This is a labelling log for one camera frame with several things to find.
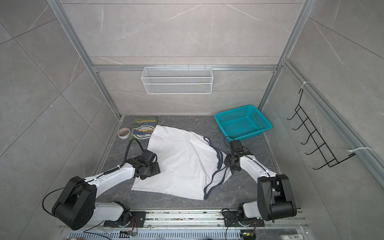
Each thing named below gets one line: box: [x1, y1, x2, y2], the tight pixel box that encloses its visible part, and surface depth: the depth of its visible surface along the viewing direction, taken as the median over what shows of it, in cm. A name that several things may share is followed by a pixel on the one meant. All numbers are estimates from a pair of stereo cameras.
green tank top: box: [130, 117, 158, 141], surface depth 109 cm
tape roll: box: [117, 127, 131, 139], surface depth 112 cm
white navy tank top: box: [131, 124, 233, 200], surface depth 92 cm
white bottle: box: [280, 233, 304, 240], surface depth 69 cm
